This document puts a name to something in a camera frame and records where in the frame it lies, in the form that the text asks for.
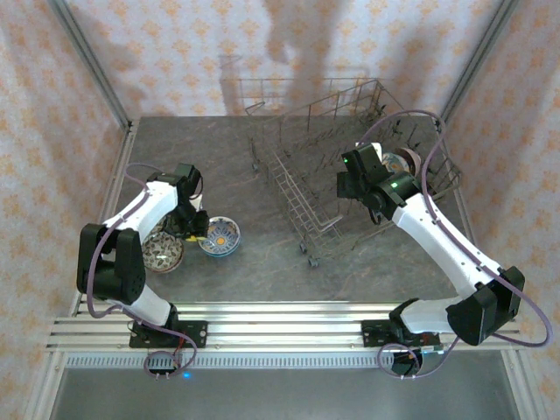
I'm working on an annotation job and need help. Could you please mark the grey metal front panel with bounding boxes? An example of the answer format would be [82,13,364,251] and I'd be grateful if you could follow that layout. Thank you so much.
[45,367,524,420]

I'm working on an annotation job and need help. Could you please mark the aluminium table side rail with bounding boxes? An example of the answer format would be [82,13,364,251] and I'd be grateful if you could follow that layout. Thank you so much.
[435,117,500,316]
[69,118,140,316]

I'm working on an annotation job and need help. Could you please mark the pink patterned bowl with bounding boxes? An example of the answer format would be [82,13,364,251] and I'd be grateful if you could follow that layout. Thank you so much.
[393,146,424,176]

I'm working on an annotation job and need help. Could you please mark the small controller board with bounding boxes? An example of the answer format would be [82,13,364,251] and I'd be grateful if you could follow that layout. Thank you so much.
[391,343,448,380]

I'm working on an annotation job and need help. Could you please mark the green leaf pattern bowl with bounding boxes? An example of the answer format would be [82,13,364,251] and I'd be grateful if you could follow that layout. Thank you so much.
[142,231,185,275]

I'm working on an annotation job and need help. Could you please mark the white slotted cable duct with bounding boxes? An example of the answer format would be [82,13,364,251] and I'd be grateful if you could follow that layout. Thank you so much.
[65,353,511,369]

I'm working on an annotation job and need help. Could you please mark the aluminium frame post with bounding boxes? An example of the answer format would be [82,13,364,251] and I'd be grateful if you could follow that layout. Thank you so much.
[46,0,134,132]
[437,0,522,129]

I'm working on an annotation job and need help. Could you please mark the aluminium front rail base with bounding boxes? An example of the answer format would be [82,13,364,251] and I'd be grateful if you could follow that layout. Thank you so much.
[45,300,525,351]

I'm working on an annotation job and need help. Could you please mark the grey wire dish rack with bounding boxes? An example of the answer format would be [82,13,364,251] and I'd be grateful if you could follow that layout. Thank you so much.
[243,77,464,269]

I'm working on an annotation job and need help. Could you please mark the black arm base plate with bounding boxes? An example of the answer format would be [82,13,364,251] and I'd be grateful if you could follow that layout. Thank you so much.
[129,320,209,350]
[360,318,439,350]

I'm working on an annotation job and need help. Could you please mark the navy and yellow bowl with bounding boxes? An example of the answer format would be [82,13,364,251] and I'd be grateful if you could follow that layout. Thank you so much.
[195,216,242,258]

